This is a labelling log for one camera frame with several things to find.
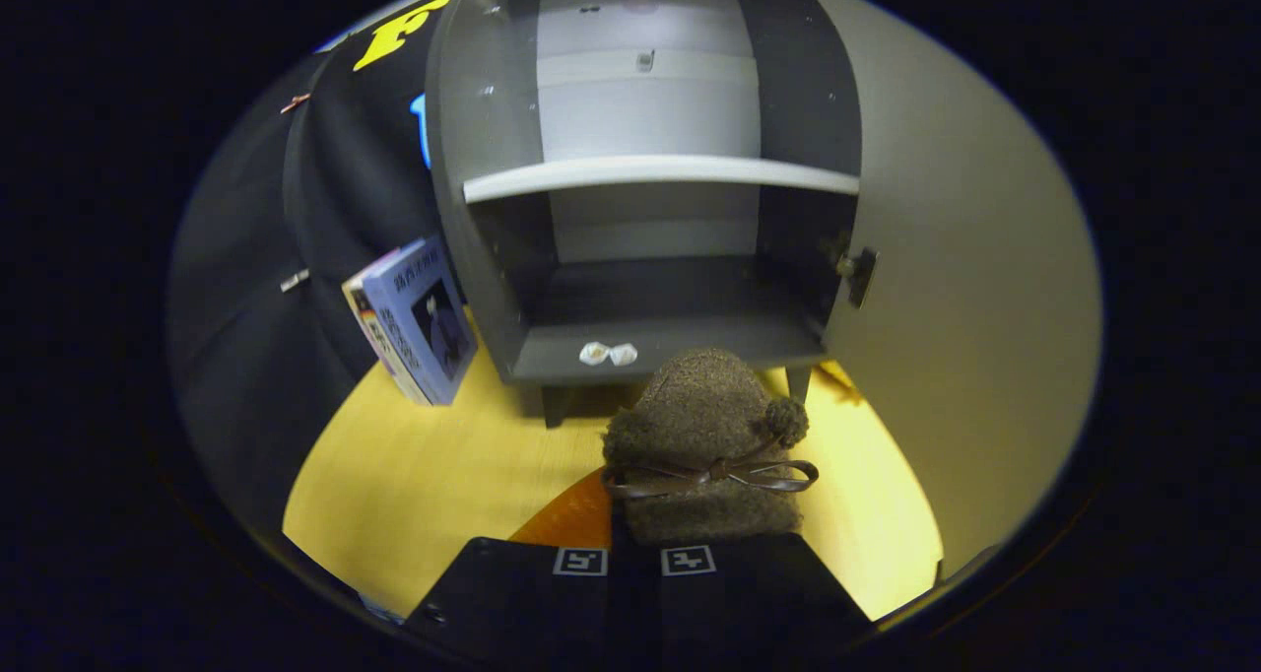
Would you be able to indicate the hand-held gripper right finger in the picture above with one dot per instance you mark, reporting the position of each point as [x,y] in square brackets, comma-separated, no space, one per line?
[749,593]

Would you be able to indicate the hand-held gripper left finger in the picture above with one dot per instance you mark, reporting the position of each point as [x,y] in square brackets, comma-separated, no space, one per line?
[512,593]

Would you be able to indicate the brown fuzzy shoe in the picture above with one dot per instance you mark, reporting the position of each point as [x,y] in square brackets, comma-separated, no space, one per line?
[699,406]

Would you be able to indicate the beige shoe cabinet door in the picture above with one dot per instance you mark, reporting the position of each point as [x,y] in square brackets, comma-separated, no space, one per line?
[965,307]

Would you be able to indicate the dark grey shoe cabinet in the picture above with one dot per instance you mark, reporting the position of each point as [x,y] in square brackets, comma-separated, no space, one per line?
[463,110]

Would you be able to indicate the white cabinet shelf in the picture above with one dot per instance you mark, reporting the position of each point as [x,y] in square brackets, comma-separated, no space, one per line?
[650,171]

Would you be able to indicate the blue book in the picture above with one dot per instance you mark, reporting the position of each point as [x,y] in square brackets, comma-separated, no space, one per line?
[424,322]

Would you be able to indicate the black backdrop cloth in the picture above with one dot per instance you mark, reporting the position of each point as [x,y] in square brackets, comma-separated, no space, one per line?
[246,357]

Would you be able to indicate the silver clip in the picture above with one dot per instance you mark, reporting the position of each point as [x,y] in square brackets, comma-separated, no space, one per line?
[294,281]

